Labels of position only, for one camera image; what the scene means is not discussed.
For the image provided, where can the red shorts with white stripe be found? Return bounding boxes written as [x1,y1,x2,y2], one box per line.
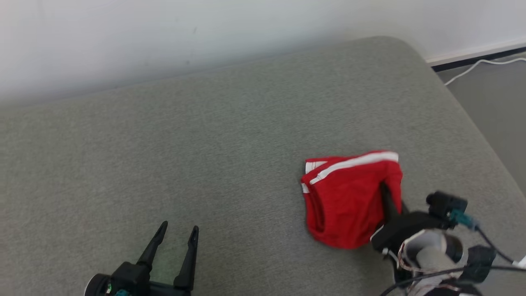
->
[300,150,404,250]

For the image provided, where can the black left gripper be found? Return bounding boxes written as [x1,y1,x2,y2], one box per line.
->
[136,220,200,296]

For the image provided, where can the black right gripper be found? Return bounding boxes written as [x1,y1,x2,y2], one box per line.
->
[371,183,445,253]

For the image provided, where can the thin black cable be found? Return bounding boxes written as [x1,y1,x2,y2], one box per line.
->
[476,225,526,264]
[379,265,526,296]

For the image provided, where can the white floor cable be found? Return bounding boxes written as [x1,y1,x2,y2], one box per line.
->
[444,57,526,86]

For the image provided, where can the white and black baseboard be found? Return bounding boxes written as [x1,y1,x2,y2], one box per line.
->
[425,39,526,73]

